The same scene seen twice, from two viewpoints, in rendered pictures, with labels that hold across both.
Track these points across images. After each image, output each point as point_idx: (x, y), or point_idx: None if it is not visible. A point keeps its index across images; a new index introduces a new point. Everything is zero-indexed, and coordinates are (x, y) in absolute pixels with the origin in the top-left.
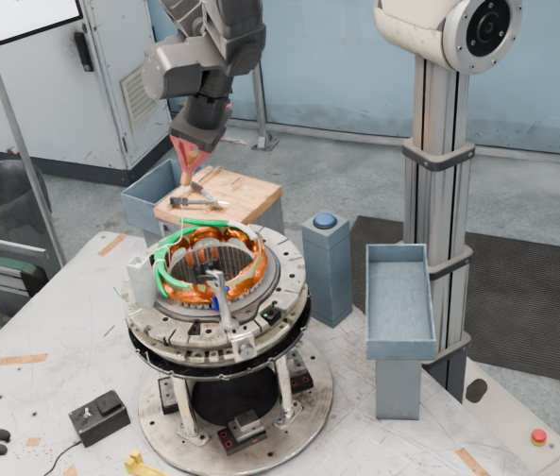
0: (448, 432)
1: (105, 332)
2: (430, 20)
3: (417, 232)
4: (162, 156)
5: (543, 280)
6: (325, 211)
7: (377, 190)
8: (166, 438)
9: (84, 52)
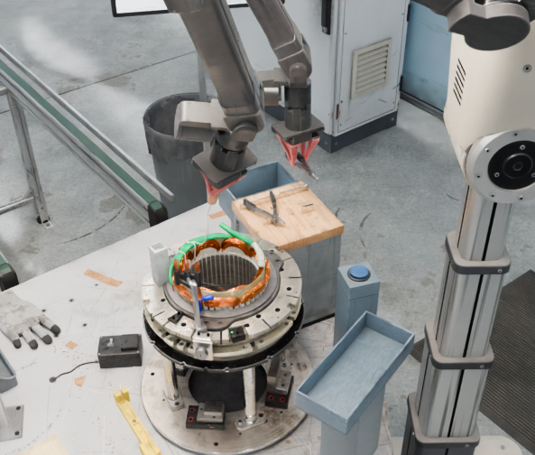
0: None
1: None
2: (461, 141)
3: (440, 320)
4: (376, 133)
5: None
6: (367, 264)
7: None
8: (153, 391)
9: (326, 14)
